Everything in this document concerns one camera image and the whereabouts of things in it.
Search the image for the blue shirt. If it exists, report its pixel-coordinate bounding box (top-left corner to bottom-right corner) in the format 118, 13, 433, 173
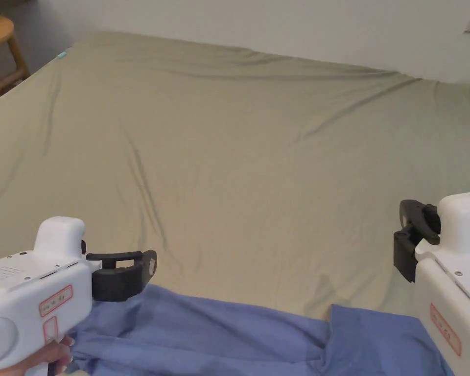
64, 282, 456, 376

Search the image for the bed with beige sheet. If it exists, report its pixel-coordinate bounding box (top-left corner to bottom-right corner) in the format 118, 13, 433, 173
0, 30, 470, 376

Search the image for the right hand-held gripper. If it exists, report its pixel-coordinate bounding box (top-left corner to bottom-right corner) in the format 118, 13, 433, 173
393, 189, 470, 376

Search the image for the person's left hand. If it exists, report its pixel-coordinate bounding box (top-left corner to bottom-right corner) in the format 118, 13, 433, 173
40, 336, 76, 374

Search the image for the wooden stool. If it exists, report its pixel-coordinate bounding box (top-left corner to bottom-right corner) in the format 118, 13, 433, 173
0, 15, 31, 107

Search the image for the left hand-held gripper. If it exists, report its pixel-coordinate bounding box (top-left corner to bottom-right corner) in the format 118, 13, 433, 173
0, 215, 158, 376

